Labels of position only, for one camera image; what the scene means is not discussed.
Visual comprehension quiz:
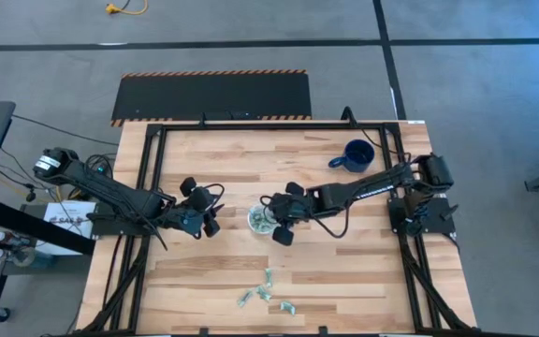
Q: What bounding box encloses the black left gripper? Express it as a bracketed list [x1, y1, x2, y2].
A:
[160, 176, 226, 240]

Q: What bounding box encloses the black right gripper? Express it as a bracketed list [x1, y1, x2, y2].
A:
[266, 181, 320, 247]

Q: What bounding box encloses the clear plastic round container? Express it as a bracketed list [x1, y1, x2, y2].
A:
[247, 203, 281, 235]

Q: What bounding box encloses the small black box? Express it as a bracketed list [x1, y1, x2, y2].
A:
[202, 110, 252, 122]

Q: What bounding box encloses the dark blue ceramic mug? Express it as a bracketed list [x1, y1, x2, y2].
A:
[328, 139, 376, 173]

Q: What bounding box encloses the black hazard-striped floor mat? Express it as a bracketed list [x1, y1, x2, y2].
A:
[110, 69, 313, 128]

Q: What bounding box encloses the white printed paper sheet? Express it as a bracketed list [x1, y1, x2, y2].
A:
[43, 200, 97, 256]

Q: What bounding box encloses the black stand beam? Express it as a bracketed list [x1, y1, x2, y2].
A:
[0, 194, 96, 324]

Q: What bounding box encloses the clear plastic bottle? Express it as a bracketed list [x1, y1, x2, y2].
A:
[0, 230, 22, 247]
[0, 247, 41, 269]

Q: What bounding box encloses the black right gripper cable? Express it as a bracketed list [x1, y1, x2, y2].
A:
[315, 205, 351, 240]

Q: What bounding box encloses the black aluminium table frame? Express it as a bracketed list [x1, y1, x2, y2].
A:
[75, 106, 481, 337]

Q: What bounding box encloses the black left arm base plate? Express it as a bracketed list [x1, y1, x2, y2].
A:
[90, 200, 158, 238]

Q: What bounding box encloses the long black cable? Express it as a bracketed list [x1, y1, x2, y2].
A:
[342, 106, 414, 163]

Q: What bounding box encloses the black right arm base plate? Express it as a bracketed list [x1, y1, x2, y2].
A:
[387, 195, 458, 236]

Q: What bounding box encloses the thin black floor cable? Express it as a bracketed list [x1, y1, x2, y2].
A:
[10, 114, 119, 147]

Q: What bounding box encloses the yellow extension cord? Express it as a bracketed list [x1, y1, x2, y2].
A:
[105, 0, 150, 16]

